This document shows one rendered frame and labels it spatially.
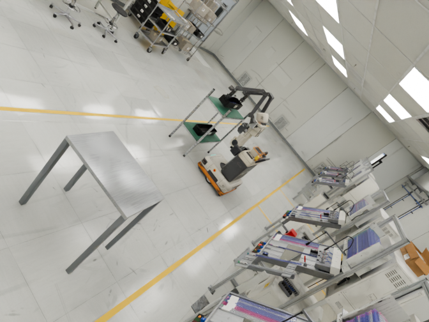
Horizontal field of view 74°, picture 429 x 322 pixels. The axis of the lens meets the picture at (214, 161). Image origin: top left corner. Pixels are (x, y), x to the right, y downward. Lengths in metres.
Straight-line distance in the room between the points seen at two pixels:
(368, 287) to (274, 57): 10.26
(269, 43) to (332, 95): 3.25
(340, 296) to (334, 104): 9.17
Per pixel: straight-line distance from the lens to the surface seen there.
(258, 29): 12.73
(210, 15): 8.72
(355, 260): 2.90
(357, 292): 3.04
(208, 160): 4.61
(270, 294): 3.22
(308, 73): 11.82
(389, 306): 2.10
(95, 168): 2.09
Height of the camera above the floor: 2.14
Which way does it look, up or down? 23 degrees down
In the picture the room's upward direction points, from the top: 48 degrees clockwise
